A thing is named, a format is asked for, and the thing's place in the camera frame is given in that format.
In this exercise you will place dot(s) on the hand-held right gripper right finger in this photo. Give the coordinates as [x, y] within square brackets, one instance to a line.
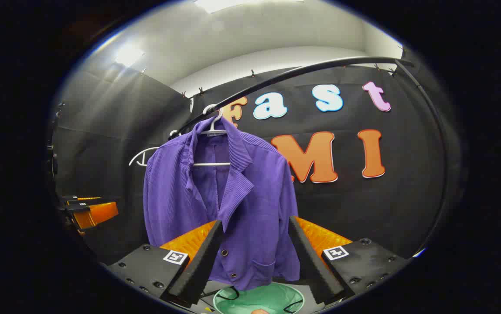
[311, 261]

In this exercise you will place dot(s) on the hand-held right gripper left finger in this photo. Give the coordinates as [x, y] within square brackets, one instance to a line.
[200, 266]

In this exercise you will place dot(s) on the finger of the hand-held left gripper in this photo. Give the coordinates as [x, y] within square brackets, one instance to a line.
[76, 200]
[95, 213]

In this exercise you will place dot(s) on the green laundry hamper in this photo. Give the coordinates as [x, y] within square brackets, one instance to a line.
[259, 298]

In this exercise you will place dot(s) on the white plastic hanger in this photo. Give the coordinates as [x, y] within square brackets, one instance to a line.
[143, 152]
[211, 164]

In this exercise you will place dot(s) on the black clothes rack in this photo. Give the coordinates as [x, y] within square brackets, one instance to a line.
[302, 72]

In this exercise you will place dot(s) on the ceiling light panel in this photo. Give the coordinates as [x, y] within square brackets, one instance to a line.
[233, 4]

